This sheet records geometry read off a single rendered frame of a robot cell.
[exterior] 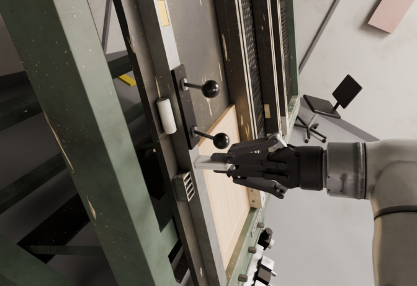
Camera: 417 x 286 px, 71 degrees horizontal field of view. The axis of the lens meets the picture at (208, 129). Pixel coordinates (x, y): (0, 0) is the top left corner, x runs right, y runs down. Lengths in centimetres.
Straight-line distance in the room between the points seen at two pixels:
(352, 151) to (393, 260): 16
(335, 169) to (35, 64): 47
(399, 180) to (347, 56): 416
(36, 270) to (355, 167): 98
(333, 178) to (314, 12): 418
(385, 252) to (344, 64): 423
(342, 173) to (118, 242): 42
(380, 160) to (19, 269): 104
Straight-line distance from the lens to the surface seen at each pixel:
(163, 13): 67
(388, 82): 463
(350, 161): 49
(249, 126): 112
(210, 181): 91
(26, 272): 116
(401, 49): 455
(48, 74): 50
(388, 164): 48
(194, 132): 71
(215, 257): 96
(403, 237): 44
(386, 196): 47
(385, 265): 45
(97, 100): 47
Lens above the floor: 181
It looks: 34 degrees down
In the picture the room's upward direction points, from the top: 21 degrees clockwise
